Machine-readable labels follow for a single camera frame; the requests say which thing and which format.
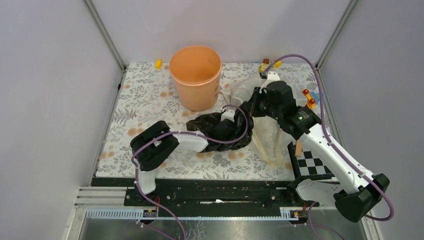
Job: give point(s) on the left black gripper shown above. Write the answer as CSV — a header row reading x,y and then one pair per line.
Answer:
x,y
231,136

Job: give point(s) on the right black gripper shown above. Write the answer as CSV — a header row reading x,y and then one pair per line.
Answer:
x,y
251,105

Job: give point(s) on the black plastic trash bag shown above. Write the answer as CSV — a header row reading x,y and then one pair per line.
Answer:
x,y
212,126

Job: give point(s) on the white translucent trash bag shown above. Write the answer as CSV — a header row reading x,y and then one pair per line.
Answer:
x,y
270,142

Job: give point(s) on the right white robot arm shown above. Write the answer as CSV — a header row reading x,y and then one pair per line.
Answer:
x,y
359,189

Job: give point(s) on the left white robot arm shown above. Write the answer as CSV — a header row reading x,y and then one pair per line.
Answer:
x,y
153,146

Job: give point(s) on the orange plastic trash bin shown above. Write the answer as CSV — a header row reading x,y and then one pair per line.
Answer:
x,y
196,72

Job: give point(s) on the yellow red toy car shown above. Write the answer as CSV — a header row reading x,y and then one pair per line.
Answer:
x,y
311,102

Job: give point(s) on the yellow toy block right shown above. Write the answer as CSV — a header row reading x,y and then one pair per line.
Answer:
x,y
277,64

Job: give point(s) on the yellow toy block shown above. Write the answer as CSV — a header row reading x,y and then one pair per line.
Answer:
x,y
158,64
277,64

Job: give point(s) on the yellow monkey toy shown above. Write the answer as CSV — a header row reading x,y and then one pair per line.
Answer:
x,y
263,66

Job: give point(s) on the blue toy piece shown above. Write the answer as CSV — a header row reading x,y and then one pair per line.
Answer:
x,y
315,96

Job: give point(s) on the small wooden block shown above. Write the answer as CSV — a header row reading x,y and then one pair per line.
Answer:
x,y
298,148

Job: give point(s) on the black white checkerboard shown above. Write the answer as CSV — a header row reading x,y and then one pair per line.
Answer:
x,y
308,164

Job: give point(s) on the floral patterned table mat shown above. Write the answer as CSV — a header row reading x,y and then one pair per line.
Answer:
x,y
148,95

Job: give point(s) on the yellow toy block left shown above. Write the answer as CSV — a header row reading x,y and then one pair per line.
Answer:
x,y
158,64

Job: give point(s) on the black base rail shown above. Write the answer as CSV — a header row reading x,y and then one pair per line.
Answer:
x,y
212,198

